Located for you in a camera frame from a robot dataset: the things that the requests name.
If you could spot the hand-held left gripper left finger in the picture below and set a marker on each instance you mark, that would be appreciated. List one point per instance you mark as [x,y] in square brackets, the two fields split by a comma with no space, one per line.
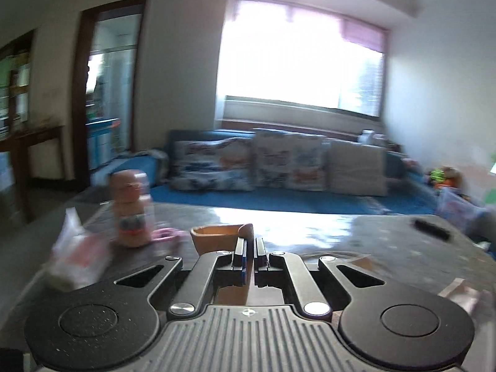
[243,275]

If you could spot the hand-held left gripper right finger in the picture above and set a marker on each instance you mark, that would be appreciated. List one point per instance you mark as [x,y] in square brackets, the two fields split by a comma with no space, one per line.
[260,259]

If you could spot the dark blue sofa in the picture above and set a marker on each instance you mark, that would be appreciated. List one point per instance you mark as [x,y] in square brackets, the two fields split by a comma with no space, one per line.
[271,201]

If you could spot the butterfly print cushion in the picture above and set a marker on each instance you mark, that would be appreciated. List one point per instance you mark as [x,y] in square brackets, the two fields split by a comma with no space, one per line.
[290,159]
[213,162]

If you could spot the grey quilted star table cover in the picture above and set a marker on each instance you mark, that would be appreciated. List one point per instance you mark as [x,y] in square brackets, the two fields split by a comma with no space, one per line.
[387,236]

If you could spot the pink cartoon face bottle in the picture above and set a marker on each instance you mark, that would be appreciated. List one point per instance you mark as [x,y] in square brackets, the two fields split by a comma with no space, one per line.
[130,209]

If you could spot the plain beige cushion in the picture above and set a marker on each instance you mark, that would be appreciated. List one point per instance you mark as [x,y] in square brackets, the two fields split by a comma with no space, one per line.
[356,166]

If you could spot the pink and white tissue pack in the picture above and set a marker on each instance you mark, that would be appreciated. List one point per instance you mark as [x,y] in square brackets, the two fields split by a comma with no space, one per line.
[77,255]

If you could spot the black remote control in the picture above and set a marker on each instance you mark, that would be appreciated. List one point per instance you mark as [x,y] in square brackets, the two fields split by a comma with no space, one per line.
[430,228]

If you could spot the blue storage box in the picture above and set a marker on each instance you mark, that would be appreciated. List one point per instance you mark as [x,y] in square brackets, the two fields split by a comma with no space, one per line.
[102,139]

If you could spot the green and orange toy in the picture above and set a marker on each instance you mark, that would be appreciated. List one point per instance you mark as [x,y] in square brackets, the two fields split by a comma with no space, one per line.
[443,178]

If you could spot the clear plastic bag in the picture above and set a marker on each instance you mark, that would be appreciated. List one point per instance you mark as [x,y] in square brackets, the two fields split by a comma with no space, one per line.
[459,209]

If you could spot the large window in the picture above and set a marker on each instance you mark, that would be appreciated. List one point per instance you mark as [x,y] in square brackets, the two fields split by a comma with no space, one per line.
[290,54]

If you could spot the dark wooden display cabinet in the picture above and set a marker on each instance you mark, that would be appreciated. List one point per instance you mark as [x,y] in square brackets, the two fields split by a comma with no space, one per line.
[23,139]

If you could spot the dark wooden door frame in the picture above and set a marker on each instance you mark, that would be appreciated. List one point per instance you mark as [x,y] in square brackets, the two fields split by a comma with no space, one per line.
[83,85]

